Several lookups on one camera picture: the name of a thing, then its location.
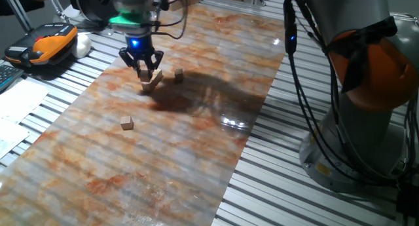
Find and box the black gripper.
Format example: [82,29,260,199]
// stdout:
[118,34,164,80]

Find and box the black sleeved forearm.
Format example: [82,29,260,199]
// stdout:
[0,0,43,16]

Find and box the white rounded object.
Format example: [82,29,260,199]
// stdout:
[71,32,92,59]

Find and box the small brown cardboard box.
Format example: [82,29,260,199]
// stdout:
[166,0,200,12]

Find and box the black round drum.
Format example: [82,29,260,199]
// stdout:
[67,0,118,24]

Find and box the orange and black teach pendant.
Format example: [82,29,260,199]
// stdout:
[4,22,79,68]

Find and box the orange marble pattern sheet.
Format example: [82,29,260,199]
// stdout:
[0,3,287,226]

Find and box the blank white paper sheet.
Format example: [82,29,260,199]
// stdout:
[0,79,50,124]

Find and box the grey aluminium bar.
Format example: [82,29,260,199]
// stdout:
[1,0,34,33]

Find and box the black keyboard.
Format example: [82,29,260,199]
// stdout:
[0,64,26,93]

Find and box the white paper with print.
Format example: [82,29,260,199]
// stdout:
[0,118,31,160]

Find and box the green gripper mount plate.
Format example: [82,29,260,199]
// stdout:
[108,10,158,35]

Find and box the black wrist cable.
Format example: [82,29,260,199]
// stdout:
[151,0,201,41]

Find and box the grey metal base plate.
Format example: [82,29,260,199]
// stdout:
[54,5,127,37]

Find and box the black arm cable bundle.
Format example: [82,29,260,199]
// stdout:
[283,0,419,187]

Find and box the black strap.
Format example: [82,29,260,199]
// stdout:
[328,16,399,95]

